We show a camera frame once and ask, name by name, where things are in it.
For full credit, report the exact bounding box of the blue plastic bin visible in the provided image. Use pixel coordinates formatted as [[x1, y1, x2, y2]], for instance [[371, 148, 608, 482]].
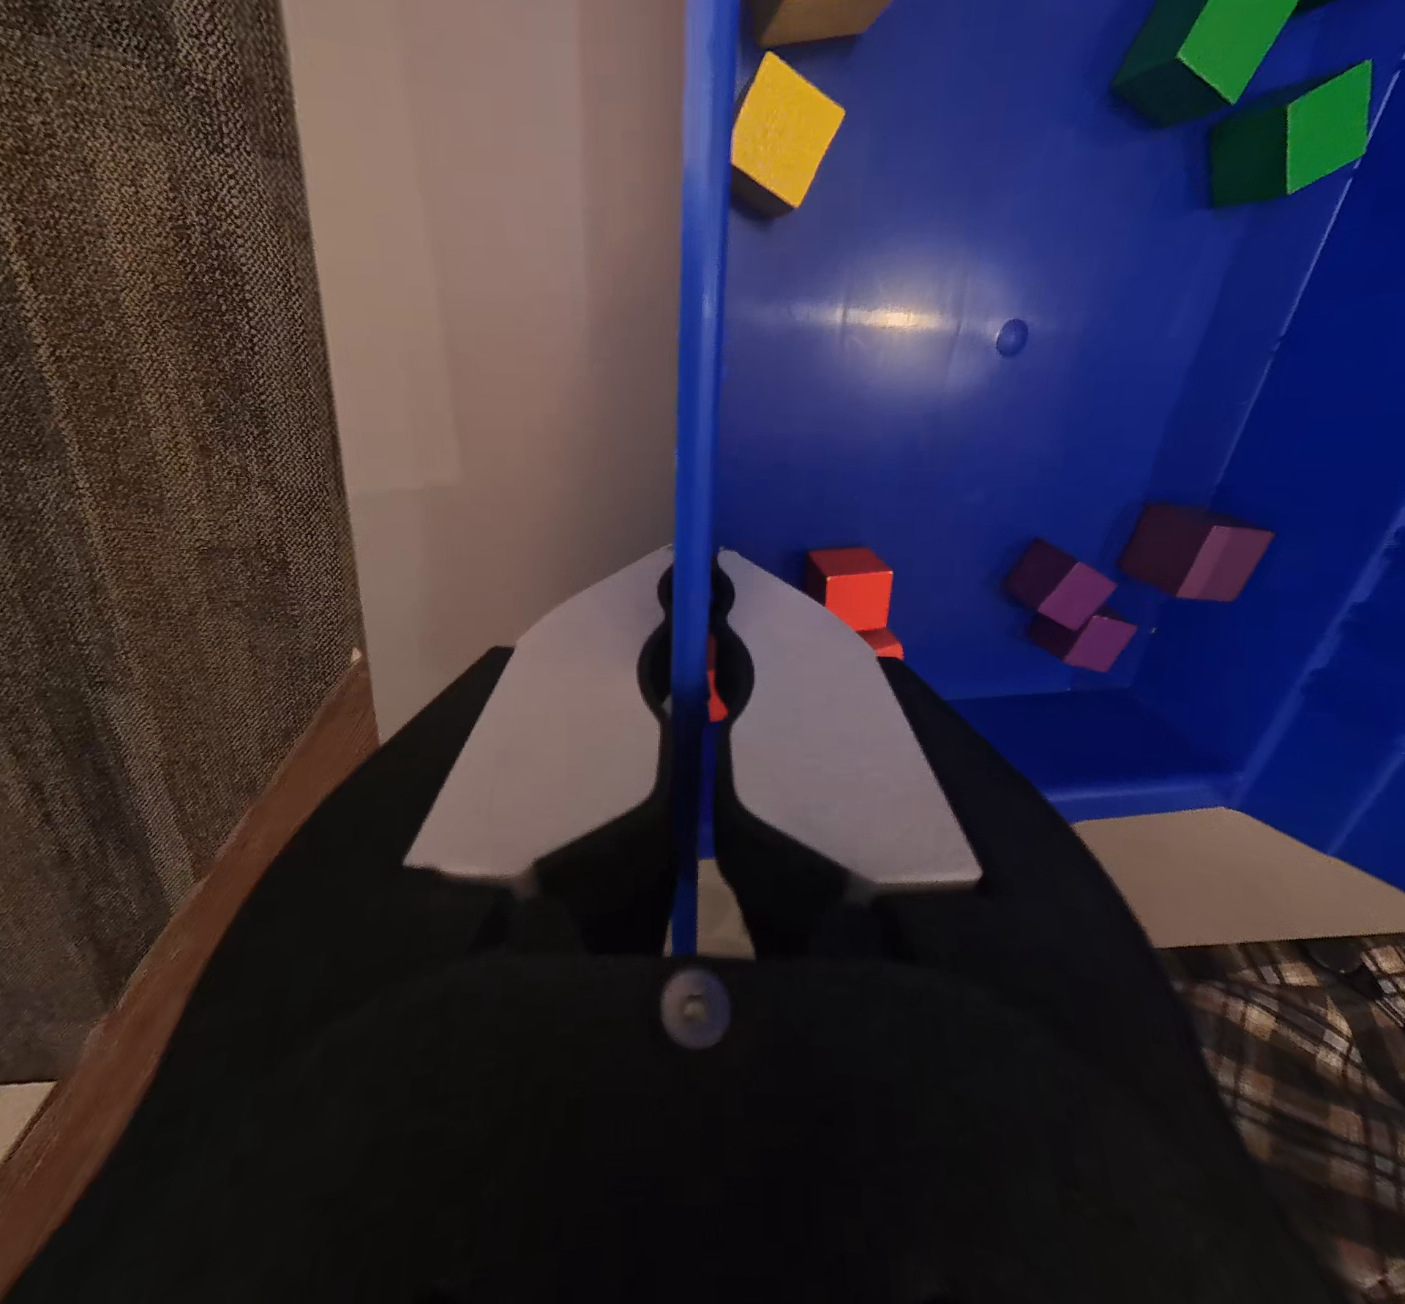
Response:
[[672, 0, 1405, 959]]

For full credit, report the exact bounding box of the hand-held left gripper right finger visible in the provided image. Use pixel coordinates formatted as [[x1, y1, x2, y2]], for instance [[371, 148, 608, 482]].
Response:
[[711, 548, 984, 895]]

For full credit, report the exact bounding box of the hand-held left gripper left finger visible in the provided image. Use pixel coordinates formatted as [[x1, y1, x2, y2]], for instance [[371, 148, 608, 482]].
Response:
[[401, 546, 684, 890]]

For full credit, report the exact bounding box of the wooden pillar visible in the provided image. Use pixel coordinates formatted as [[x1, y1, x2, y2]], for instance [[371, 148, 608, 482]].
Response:
[[0, 648, 382, 1222]]

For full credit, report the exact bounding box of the purple wooden cube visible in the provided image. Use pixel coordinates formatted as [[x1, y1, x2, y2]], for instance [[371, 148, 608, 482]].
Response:
[[1028, 609, 1140, 675], [1004, 537, 1119, 630], [1118, 501, 1276, 603]]

